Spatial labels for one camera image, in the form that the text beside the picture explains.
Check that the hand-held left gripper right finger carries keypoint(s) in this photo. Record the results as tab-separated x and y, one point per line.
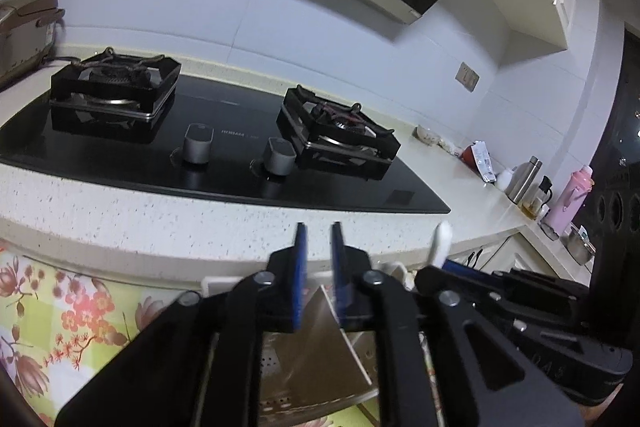
338	259

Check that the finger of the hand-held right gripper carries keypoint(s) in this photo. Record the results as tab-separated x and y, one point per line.
450	281
475	272

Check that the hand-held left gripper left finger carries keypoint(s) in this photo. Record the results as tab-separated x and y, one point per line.
300	259

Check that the beige perforated utensil holder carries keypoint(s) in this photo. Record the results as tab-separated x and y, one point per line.
277	399

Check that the steel cooking pot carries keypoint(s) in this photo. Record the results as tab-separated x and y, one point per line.
580	249

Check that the flat metal blade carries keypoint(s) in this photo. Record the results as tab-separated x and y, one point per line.
320	347

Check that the white jar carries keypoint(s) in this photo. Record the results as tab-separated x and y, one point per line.
505	178

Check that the steel thermos flask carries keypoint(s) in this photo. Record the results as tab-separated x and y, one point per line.
522	182

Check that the grey stove knob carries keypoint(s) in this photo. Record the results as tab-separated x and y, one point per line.
197	147
279	157

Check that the red snack packet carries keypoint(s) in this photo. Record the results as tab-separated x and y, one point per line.
479	159

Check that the pink water bottle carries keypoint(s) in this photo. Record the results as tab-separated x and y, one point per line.
567	202

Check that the black burner grate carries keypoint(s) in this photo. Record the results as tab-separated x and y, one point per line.
115	79
340	132

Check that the small white bowl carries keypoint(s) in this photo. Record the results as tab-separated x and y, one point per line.
427	136

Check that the black glass gas cooktop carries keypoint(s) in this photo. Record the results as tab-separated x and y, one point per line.
150	167

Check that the dark glass door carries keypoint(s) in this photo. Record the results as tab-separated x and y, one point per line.
617	157

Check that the floral checked tablecloth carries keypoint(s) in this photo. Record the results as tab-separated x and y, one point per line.
75	332

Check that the beige rice cooker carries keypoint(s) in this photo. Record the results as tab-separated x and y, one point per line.
25	32

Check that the gold wall outlet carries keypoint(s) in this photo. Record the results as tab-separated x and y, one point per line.
467	77

